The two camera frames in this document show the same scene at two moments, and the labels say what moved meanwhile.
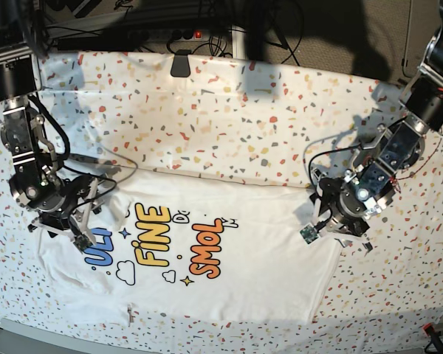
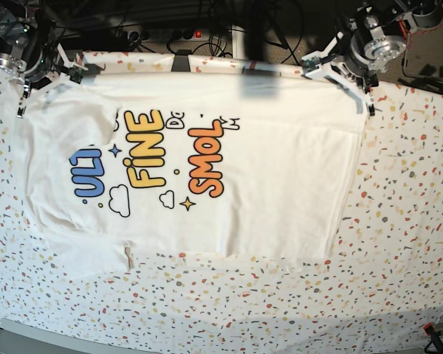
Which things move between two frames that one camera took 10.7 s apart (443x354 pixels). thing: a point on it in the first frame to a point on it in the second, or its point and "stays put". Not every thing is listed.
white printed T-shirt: x=180 y=245 to x=184 y=164
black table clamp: x=180 y=66 stays put
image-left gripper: x=57 y=200 to x=38 y=74
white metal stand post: x=238 y=42 stays put
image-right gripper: x=344 y=207 to x=369 y=53
